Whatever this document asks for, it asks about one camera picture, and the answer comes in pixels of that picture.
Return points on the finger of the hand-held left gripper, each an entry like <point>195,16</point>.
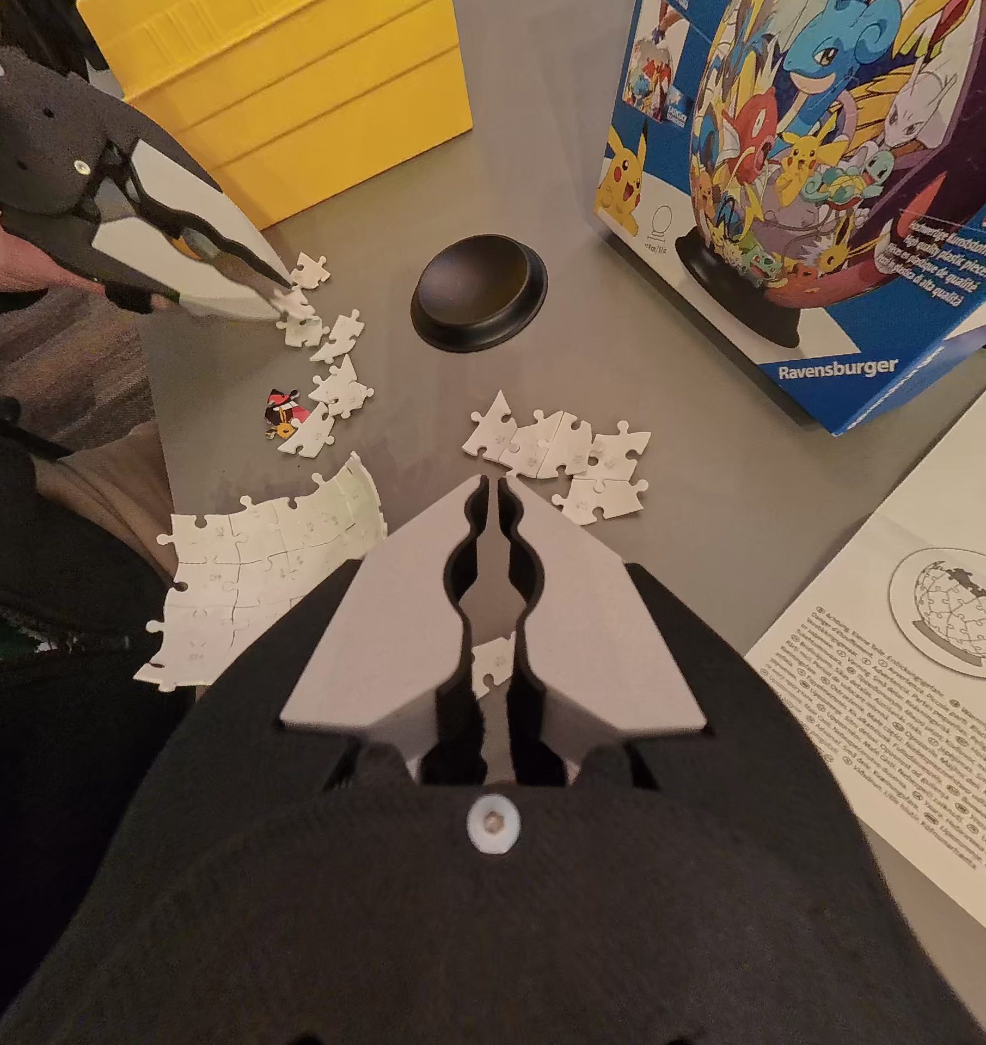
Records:
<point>158,273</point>
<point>207,208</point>

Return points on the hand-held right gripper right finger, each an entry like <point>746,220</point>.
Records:
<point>607,653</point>

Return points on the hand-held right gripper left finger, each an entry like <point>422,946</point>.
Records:
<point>362,653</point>

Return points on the white curved puzzle piece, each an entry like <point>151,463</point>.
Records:
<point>295,304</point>

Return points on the assembled curved puzzle section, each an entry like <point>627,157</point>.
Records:
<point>231,571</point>

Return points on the puzzle pieces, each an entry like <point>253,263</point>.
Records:
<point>599,498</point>

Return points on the colourful printed puzzle piece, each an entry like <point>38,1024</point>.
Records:
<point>282,408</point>

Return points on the colourful puzzle ball box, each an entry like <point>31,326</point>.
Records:
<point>787,163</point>

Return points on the person's left hand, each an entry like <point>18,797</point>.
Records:
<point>11,253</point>

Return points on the yellow plastic bin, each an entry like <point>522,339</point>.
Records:
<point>297,98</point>

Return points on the person's beige pants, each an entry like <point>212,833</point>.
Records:
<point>109,506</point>

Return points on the black round stand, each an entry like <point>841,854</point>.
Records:
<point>476,286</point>

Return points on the white instruction sheet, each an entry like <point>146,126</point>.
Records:
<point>909,735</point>

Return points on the person's black jacket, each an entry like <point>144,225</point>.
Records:
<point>52,775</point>

